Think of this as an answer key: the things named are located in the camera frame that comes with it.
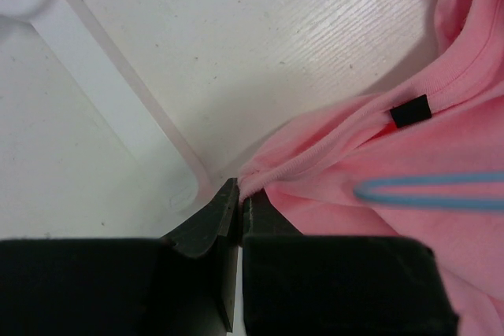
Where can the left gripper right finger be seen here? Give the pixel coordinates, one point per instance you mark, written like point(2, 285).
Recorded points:
point(261, 219)

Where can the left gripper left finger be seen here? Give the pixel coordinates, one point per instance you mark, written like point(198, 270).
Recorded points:
point(195, 237)

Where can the blue wire hanger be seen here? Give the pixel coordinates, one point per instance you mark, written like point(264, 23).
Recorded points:
point(374, 191)

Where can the pink t shirt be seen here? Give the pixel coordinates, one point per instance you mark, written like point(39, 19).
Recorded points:
point(364, 166)

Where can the white clothes rack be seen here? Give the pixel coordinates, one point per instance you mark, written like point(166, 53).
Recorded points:
point(114, 88)

